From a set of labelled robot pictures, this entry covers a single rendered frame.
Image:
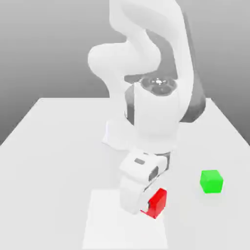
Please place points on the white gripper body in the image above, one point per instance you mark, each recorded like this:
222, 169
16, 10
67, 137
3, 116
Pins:
130, 195

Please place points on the small red cube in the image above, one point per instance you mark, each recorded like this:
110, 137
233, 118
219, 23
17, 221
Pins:
157, 203

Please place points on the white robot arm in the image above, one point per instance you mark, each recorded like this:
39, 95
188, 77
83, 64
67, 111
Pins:
156, 117

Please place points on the small green cube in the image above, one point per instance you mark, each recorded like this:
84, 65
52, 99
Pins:
211, 181

